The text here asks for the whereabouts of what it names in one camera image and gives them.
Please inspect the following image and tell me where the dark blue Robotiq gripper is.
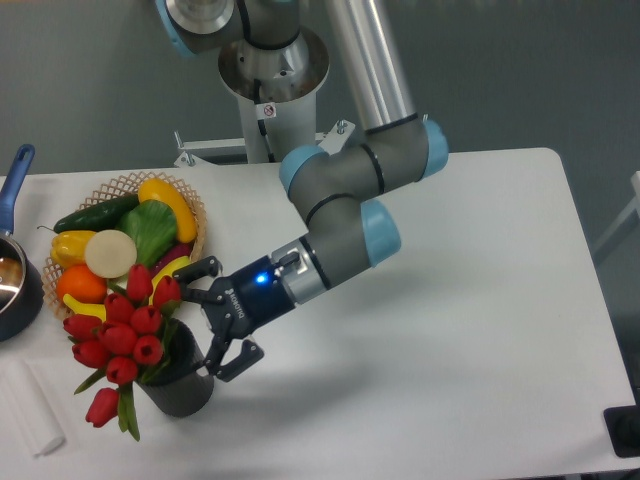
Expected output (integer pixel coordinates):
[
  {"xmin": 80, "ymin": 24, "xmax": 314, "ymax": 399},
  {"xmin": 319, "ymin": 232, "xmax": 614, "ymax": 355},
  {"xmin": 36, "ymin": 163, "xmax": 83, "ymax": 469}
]
[{"xmin": 172, "ymin": 254, "xmax": 296, "ymax": 384}]

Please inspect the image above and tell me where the red tulip bouquet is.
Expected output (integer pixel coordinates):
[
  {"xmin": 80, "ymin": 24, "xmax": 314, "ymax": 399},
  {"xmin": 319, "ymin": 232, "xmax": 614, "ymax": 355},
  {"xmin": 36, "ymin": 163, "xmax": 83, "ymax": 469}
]
[{"xmin": 62, "ymin": 264, "xmax": 181, "ymax": 441}]

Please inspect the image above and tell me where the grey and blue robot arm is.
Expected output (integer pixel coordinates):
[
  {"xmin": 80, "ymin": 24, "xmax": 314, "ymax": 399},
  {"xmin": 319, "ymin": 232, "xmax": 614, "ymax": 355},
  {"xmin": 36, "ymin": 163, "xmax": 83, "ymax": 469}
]
[{"xmin": 156, "ymin": 1, "xmax": 449, "ymax": 381}]

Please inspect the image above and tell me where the dark grey ribbed vase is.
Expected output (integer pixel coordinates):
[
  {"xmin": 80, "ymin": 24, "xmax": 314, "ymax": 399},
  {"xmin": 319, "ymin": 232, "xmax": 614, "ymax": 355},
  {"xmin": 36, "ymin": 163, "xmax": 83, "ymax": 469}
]
[{"xmin": 139, "ymin": 319, "xmax": 214, "ymax": 418}]

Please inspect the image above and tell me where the yellow banana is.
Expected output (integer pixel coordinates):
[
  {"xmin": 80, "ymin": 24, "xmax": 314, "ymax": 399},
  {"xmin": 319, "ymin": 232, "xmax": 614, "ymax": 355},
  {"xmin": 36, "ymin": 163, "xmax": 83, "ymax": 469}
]
[{"xmin": 57, "ymin": 256, "xmax": 191, "ymax": 321}]

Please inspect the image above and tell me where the dark red chili pepper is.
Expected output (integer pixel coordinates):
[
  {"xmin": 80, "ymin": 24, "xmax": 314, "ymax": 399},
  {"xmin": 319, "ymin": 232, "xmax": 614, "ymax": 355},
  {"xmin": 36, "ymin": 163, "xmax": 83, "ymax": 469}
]
[{"xmin": 150, "ymin": 243, "xmax": 192, "ymax": 276}]

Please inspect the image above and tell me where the green leafy cabbage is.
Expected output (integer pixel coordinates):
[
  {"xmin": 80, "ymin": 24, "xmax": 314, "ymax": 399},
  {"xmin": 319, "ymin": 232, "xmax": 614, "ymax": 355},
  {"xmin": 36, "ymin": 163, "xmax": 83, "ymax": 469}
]
[{"xmin": 115, "ymin": 200, "xmax": 177, "ymax": 270}]

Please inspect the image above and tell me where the beige round onion slice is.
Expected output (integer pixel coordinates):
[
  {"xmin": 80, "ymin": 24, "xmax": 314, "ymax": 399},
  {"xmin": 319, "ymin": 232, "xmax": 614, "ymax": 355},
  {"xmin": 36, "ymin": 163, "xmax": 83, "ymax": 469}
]
[{"xmin": 84, "ymin": 230, "xmax": 137, "ymax": 279}]

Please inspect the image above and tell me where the yellow squash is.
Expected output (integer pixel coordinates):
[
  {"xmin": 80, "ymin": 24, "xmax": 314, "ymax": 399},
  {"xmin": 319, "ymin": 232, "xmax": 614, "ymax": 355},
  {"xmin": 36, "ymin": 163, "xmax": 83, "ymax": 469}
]
[{"xmin": 138, "ymin": 178, "xmax": 197, "ymax": 243}]

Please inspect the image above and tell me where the orange fruit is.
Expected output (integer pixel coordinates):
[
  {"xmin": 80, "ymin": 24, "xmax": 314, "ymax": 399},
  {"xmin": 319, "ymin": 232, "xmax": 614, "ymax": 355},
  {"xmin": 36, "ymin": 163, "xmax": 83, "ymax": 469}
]
[{"xmin": 56, "ymin": 265, "xmax": 107, "ymax": 304}]

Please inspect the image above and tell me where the green cucumber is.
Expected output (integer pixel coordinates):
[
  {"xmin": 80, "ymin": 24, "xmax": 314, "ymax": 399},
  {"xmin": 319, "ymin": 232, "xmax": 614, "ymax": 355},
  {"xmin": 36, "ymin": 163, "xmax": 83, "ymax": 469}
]
[{"xmin": 38, "ymin": 194, "xmax": 139, "ymax": 234}]

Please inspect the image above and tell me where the woven wicker basket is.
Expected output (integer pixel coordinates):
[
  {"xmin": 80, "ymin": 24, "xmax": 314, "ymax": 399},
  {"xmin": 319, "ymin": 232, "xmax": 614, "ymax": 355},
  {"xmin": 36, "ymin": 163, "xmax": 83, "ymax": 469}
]
[{"xmin": 42, "ymin": 171, "xmax": 207, "ymax": 320}]

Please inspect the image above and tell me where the yellow bell pepper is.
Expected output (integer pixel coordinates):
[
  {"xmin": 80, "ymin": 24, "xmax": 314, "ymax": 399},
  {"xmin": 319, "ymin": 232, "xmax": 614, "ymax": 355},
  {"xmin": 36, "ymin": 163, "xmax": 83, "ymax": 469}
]
[{"xmin": 50, "ymin": 230, "xmax": 96, "ymax": 269}]

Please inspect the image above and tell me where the white foam roll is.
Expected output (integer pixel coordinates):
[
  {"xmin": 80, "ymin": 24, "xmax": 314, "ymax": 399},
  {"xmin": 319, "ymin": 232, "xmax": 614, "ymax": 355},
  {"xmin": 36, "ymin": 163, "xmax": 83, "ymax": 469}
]
[{"xmin": 1, "ymin": 360, "xmax": 66, "ymax": 458}]

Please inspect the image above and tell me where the black device at table edge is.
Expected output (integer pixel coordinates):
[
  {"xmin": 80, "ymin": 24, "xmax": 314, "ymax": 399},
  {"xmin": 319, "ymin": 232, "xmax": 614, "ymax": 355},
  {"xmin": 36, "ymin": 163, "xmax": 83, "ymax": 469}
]
[{"xmin": 603, "ymin": 405, "xmax": 639, "ymax": 458}]

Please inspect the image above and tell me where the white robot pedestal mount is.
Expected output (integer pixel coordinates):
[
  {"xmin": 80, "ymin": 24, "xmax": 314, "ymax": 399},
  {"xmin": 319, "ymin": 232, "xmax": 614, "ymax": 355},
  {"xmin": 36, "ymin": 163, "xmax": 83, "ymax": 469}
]
[{"xmin": 174, "ymin": 92, "xmax": 357, "ymax": 167}]

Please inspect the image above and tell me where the dark pot with blue handle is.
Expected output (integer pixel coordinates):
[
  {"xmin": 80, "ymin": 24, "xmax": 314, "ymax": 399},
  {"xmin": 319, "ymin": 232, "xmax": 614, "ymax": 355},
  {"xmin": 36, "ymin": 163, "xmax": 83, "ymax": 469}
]
[{"xmin": 1, "ymin": 144, "xmax": 44, "ymax": 342}]

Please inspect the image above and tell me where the white chair frame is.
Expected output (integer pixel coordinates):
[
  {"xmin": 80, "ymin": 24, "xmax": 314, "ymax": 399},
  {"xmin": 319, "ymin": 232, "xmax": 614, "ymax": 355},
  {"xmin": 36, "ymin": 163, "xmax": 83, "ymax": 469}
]
[{"xmin": 592, "ymin": 171, "xmax": 639, "ymax": 266}]

